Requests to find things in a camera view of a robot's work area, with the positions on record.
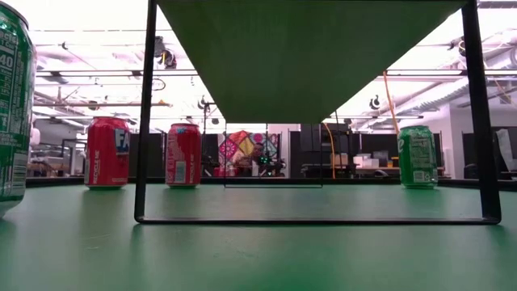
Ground red soda can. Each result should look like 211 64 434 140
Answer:
165 122 203 189
84 116 131 190

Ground wooden shelf black metal legs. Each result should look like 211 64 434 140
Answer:
133 0 503 226

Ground person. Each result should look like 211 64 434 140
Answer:
237 141 267 178

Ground colourful patterned panel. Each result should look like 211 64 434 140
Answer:
217 129 282 178

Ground white storage box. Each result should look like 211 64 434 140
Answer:
353 152 380 169

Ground green table mat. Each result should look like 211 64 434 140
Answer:
0 183 517 291

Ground black ceiling-mounted device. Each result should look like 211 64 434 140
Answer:
153 35 178 70

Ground green soda can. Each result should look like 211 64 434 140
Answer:
0 2 38 219
397 124 439 190

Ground long ceiling light strip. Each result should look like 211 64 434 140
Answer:
35 69 517 78

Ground cluttered background workbench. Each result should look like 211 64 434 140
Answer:
27 139 88 178

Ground black office chair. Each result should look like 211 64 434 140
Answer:
463 162 488 179

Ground white hanging cloth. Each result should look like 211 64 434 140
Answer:
495 128 517 173

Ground orange hanging cable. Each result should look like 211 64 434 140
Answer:
322 122 337 179

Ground yellow hanging cable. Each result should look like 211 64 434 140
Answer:
381 70 401 137

